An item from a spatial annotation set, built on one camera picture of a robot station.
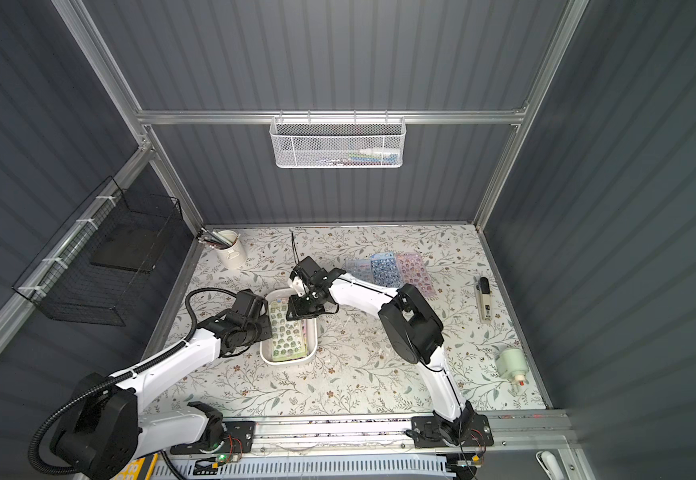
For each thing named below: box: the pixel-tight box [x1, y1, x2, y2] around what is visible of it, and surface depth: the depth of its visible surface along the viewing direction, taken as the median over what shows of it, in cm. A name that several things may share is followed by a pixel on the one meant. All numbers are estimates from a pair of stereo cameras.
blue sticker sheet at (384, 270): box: [370, 252, 401, 289], surface depth 110 cm
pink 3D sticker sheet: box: [396, 252, 437, 298], surface depth 110 cm
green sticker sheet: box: [268, 299, 309, 361], surface depth 88 cm
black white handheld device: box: [476, 277, 492, 323], surface depth 98 cm
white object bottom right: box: [535, 450, 564, 480], surface depth 69 cm
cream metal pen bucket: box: [214, 230, 247, 270], surface depth 105 cm
